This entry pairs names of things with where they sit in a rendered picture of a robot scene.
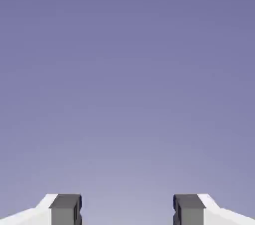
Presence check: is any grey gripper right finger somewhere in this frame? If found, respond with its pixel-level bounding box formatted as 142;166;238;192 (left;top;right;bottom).
172;193;255;225

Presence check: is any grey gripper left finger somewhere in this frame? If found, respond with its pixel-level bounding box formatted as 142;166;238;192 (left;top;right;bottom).
0;193;83;225

